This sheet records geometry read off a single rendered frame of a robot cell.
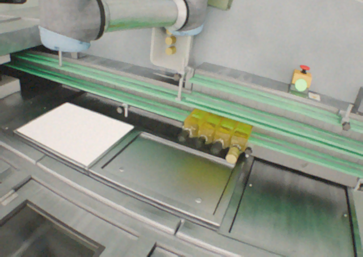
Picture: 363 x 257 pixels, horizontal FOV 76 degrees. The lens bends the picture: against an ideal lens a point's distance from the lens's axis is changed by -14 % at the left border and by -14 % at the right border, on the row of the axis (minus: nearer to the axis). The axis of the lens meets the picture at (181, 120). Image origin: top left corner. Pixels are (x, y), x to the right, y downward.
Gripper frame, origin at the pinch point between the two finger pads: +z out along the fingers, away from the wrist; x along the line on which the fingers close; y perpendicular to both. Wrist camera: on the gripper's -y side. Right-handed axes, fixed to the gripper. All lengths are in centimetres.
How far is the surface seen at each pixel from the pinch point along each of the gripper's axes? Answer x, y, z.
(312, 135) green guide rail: 26, -115, 11
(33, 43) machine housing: 33.1, 20.4, 10.8
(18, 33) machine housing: 25.2, 21.2, 3.2
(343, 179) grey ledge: 43, -138, 17
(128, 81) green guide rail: 37, -38, 15
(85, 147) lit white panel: 49, -41, -17
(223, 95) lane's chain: 29, -79, 19
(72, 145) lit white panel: 49, -36, -20
